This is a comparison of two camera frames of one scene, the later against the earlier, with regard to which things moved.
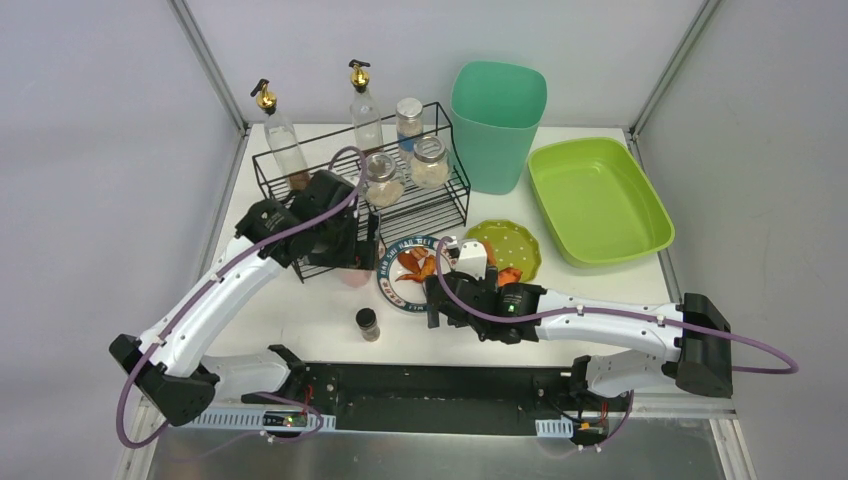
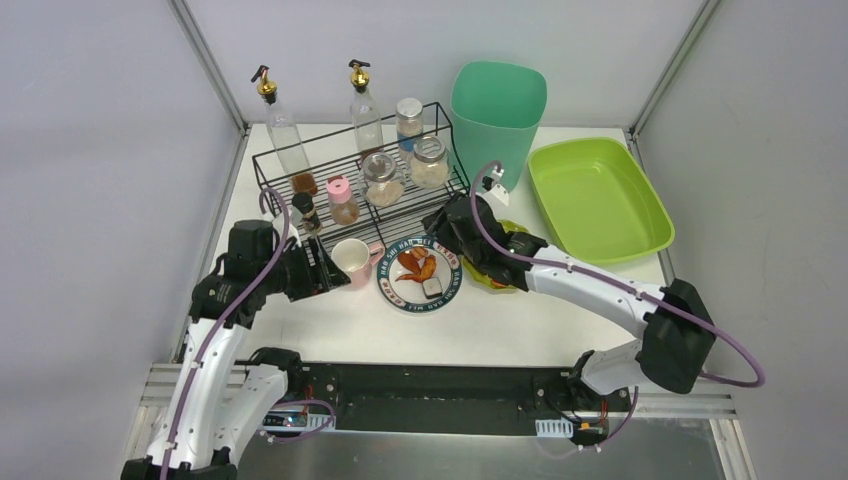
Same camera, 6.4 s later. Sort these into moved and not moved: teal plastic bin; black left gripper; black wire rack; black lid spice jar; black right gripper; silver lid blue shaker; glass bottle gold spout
Moved: black left gripper; black right gripper; black lid spice jar
Not moved: glass bottle gold spout; black wire rack; silver lid blue shaker; teal plastic bin
